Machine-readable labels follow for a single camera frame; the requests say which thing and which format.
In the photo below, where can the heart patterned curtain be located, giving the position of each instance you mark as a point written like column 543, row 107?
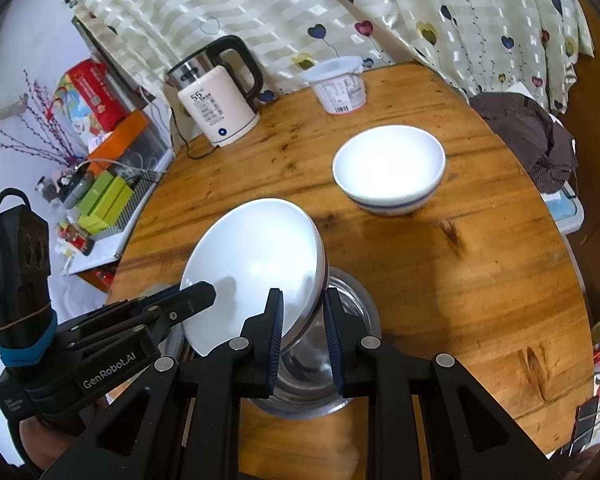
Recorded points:
column 473, row 45

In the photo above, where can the colourful cartoon package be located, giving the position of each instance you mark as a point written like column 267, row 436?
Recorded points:
column 67, row 100

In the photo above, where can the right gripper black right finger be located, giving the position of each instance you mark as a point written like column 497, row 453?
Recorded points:
column 426, row 418

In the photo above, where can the person's left hand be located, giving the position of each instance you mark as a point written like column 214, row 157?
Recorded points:
column 43, row 445

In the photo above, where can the stainless steel bowl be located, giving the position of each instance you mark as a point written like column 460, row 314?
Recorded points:
column 304, row 387

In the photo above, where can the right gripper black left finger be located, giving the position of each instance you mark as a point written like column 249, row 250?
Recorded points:
column 180, row 420

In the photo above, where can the red snack package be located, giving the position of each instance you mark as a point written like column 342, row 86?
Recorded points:
column 89, row 78

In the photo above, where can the lime green box stack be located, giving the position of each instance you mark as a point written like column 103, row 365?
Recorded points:
column 103, row 203

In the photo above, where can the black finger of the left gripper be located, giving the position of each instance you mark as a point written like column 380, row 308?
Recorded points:
column 189, row 301
column 158, row 292

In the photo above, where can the white lidded plastic tub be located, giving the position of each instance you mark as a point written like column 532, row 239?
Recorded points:
column 338, row 84

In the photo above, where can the orange lidded clear container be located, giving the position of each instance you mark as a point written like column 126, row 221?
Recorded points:
column 133, row 148

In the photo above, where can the black binder clip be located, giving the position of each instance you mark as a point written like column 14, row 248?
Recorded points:
column 584, row 425

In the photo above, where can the white side shelf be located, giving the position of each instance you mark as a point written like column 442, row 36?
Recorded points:
column 109, row 244

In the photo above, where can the grey round gadget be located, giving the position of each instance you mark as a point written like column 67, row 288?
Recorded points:
column 72, row 187

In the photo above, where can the striped black white tray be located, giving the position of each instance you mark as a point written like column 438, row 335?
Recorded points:
column 140, row 189

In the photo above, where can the white bowl blue stripe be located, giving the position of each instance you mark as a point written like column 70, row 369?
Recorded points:
column 259, row 245
column 390, row 170

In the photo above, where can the purple dried branch decoration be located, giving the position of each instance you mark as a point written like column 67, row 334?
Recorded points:
column 35, row 129

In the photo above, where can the dark brown cloth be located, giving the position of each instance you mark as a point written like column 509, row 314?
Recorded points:
column 543, row 147

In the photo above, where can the red figurine bottle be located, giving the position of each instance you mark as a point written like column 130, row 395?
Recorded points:
column 75, row 237

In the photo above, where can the white electric kettle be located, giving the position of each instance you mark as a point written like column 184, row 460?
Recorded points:
column 210, row 91

